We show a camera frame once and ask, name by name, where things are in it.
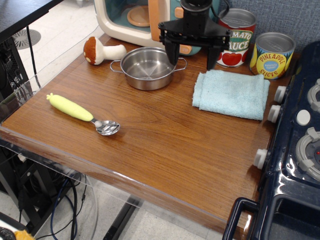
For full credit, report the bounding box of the plush mushroom toy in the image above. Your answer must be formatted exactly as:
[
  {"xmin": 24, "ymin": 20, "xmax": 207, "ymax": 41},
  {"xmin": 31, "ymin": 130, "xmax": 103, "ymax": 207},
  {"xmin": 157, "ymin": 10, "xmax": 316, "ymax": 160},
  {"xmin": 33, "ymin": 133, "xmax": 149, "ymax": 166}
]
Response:
[{"xmin": 83, "ymin": 36, "xmax": 127, "ymax": 65}]

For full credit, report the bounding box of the black table leg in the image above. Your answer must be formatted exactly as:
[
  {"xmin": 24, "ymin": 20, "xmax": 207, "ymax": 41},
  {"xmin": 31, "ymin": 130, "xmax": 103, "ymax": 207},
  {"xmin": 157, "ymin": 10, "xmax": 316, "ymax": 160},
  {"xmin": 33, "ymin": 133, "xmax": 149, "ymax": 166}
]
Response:
[{"xmin": 103, "ymin": 203, "xmax": 136, "ymax": 240}]

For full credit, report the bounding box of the blue floor cable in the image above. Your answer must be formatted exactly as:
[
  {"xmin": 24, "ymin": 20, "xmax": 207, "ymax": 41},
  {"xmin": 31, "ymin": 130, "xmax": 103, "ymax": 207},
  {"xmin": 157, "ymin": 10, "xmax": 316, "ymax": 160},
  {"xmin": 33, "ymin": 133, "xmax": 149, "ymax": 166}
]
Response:
[{"xmin": 49, "ymin": 178, "xmax": 78, "ymax": 240}]

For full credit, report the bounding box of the yellow handled spoon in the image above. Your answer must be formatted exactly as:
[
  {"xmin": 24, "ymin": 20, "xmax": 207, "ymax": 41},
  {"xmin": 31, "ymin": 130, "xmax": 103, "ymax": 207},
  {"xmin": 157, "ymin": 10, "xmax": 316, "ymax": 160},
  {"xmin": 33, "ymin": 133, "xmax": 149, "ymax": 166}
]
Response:
[{"xmin": 46, "ymin": 93, "xmax": 121, "ymax": 136}]

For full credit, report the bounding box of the black side desk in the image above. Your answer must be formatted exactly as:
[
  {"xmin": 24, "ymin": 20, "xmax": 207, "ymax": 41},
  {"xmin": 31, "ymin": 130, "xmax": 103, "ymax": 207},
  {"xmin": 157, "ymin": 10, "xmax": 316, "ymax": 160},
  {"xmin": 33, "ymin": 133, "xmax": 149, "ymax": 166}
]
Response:
[{"xmin": 0, "ymin": 0, "xmax": 62, "ymax": 43}]

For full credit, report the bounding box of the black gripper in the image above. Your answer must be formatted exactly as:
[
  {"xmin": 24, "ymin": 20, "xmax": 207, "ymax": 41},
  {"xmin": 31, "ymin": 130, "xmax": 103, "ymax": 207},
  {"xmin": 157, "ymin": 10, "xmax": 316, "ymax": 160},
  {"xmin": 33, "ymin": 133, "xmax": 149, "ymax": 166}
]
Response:
[{"xmin": 158, "ymin": 0, "xmax": 232, "ymax": 71}]

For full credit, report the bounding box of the dark blue toy stove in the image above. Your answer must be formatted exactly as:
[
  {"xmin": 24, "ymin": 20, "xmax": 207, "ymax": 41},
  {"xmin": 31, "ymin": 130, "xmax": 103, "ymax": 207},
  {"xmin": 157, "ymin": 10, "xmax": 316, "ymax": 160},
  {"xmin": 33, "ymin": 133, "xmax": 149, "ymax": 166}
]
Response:
[{"xmin": 223, "ymin": 41, "xmax": 320, "ymax": 240}]

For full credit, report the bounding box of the pineapple slices can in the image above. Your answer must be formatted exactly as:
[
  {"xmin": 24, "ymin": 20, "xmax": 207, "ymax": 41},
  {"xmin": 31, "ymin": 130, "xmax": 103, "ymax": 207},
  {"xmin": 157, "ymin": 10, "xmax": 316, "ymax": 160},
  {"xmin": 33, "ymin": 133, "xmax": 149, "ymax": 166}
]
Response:
[{"xmin": 249, "ymin": 32, "xmax": 296, "ymax": 80}]

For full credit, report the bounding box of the toy microwave oven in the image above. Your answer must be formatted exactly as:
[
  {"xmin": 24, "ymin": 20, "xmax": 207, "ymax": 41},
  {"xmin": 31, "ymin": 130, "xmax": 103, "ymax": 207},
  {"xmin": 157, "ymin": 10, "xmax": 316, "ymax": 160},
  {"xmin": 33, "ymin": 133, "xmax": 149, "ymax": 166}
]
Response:
[{"xmin": 93, "ymin": 0, "xmax": 221, "ymax": 56}]

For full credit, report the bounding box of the small steel pan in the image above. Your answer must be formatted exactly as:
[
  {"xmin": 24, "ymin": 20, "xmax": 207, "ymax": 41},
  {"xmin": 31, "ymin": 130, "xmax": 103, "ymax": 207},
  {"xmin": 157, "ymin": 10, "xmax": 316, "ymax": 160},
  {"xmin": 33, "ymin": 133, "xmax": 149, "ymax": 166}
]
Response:
[{"xmin": 110, "ymin": 47, "xmax": 188, "ymax": 91}]

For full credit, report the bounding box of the tomato sauce can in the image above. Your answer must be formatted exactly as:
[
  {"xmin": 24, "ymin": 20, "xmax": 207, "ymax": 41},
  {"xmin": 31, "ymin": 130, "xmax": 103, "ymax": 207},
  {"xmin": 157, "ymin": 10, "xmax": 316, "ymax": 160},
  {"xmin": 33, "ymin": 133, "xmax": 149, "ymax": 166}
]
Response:
[{"xmin": 217, "ymin": 8, "xmax": 257, "ymax": 67}]

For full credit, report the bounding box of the light blue folded cloth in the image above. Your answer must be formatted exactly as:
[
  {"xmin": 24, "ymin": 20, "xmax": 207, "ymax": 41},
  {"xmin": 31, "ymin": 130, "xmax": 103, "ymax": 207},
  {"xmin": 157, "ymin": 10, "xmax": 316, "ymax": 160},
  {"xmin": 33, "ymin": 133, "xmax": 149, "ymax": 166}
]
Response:
[{"xmin": 192, "ymin": 70, "xmax": 270, "ymax": 121}]

